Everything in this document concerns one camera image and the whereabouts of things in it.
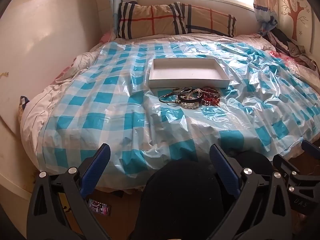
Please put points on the heap of dark clothes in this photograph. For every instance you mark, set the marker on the heap of dark clothes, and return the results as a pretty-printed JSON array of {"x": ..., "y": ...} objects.
[{"x": 292, "y": 47}]

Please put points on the white glossy panel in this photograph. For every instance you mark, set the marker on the white glossy panel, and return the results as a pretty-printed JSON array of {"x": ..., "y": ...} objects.
[{"x": 45, "y": 45}]

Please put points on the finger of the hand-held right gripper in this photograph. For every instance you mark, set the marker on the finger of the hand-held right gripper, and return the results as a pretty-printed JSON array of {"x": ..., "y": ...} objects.
[
  {"x": 311, "y": 148},
  {"x": 283, "y": 163}
]

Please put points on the pink cloth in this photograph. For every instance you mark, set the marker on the pink cloth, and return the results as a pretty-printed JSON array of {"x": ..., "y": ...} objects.
[{"x": 105, "y": 37}]

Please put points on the headboard with tree picture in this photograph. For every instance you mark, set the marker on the headboard with tree picture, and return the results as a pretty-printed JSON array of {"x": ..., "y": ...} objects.
[{"x": 297, "y": 10}]

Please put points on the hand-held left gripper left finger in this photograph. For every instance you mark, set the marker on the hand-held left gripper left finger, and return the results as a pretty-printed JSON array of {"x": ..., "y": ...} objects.
[{"x": 96, "y": 170}]

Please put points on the white cardboard box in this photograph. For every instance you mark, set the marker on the white cardboard box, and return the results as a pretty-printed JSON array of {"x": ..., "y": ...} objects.
[{"x": 185, "y": 72}]

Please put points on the pink printed packet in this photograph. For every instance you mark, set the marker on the pink printed packet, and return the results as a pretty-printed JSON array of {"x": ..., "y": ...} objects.
[{"x": 100, "y": 207}]

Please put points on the blue checkered plastic sheet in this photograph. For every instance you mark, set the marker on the blue checkered plastic sheet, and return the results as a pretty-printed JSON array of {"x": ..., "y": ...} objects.
[{"x": 105, "y": 100}]

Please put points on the person's left leg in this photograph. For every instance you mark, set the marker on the person's left leg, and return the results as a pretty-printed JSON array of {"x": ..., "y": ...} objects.
[{"x": 180, "y": 200}]

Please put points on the patterned curtain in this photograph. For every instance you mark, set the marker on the patterned curtain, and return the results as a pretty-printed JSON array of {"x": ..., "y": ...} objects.
[
  {"x": 265, "y": 2},
  {"x": 117, "y": 0}
]

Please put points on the plaid pillow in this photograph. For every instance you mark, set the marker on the plaid pillow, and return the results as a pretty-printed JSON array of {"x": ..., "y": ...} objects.
[
  {"x": 210, "y": 20},
  {"x": 147, "y": 20}
]

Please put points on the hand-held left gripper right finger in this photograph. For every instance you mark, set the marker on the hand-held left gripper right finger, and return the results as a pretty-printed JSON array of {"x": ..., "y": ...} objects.
[{"x": 225, "y": 170}]

